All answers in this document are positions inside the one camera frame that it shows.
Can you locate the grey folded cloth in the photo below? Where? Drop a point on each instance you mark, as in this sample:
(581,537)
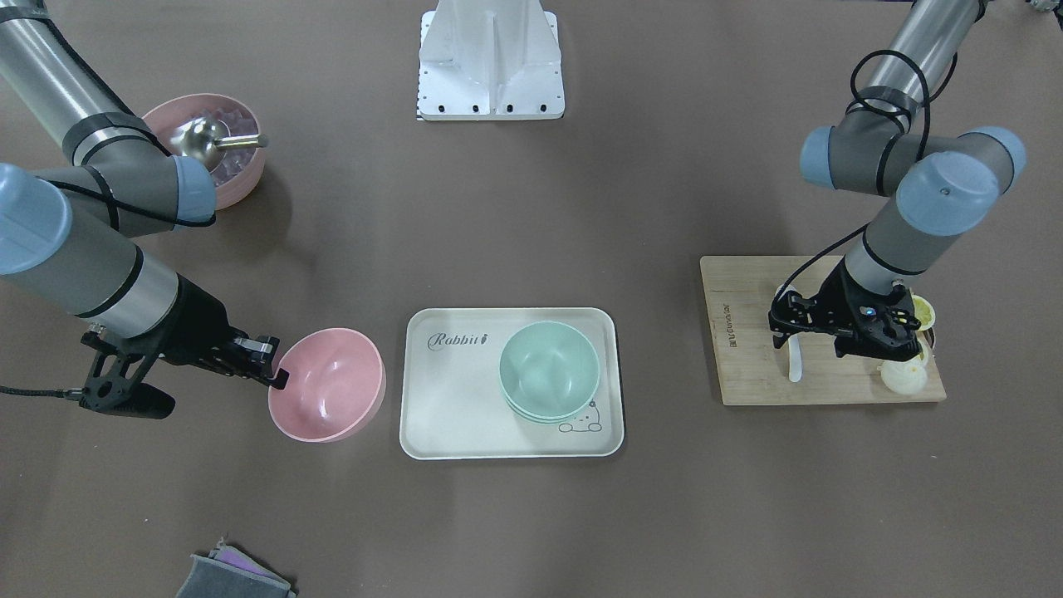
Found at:
(227,571)

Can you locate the bamboo cutting board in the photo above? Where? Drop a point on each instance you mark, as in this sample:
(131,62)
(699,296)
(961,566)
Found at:
(738,290)

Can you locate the white ceramic spoon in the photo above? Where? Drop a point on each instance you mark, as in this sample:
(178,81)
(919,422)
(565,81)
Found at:
(794,356)

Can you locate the white onion piece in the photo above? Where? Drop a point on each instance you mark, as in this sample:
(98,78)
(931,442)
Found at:
(904,378)

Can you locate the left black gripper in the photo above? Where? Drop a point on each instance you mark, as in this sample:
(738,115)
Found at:
(840,292)

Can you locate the large pink bowl with ice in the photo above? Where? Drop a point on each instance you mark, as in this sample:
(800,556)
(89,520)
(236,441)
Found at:
(241,169)

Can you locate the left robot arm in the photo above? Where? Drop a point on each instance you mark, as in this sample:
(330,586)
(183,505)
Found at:
(937,189)

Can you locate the green bowl stack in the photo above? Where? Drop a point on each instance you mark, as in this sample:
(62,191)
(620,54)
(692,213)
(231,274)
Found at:
(549,372)

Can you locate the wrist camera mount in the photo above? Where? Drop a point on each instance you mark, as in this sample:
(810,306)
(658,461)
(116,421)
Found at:
(115,385)
(790,313)

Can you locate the metal ice scoop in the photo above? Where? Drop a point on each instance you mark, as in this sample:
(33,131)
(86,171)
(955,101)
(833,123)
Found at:
(206,139)

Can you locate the lemon half slice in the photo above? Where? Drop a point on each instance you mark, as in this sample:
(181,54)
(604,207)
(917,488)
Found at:
(923,313)

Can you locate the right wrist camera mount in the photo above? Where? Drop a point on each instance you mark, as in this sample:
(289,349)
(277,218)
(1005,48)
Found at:
(115,385)

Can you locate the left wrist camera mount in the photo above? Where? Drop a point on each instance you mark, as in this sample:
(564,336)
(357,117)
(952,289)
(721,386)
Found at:
(790,313)

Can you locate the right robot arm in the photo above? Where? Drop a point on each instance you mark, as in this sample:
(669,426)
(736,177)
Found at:
(69,234)

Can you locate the small pink bowl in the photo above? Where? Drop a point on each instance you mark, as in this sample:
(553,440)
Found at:
(336,385)

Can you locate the white pedestal column base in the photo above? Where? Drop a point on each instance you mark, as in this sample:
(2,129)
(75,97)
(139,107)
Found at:
(490,60)

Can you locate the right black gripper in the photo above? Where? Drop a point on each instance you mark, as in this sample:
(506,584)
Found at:
(196,325)

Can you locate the white rabbit tray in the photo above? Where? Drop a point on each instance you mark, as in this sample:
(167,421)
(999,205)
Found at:
(452,402)

